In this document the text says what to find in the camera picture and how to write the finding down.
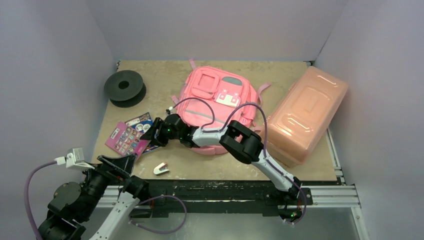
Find black filament spool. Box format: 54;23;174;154
103;70;147;108

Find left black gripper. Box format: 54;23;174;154
79;151;137;219

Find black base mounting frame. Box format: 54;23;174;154
129;179;319;221

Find small white stapler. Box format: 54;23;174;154
153;162;170;176

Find pink translucent plastic box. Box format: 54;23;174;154
258;66;349;168

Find pink marker pen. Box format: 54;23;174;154
105;122;149;156

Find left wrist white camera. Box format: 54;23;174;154
54;147;95;171

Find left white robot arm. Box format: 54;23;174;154
38;153;150;240

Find pink student backpack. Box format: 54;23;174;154
170;58;272;156

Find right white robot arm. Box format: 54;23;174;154
140;113;305;204

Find aluminium rail frame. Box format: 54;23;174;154
92;156;369;240

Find blue book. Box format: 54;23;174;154
122;112;159;155

